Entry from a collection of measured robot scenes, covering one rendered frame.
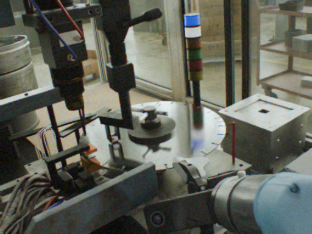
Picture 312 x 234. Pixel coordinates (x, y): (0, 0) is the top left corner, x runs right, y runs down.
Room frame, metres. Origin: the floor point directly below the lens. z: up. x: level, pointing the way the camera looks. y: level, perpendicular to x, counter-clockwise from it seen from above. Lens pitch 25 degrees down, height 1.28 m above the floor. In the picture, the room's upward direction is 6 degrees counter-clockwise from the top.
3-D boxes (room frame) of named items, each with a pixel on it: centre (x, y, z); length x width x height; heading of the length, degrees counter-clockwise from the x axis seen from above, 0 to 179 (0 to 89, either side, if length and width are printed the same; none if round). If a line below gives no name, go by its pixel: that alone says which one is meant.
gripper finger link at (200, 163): (0.49, -0.06, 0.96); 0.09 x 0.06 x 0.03; 15
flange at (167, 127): (0.67, 0.01, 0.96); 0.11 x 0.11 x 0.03
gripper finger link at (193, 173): (0.44, -0.05, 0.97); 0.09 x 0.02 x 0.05; 15
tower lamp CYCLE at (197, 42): (0.93, -0.14, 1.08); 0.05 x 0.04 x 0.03; 34
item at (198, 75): (0.93, -0.14, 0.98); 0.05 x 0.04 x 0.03; 34
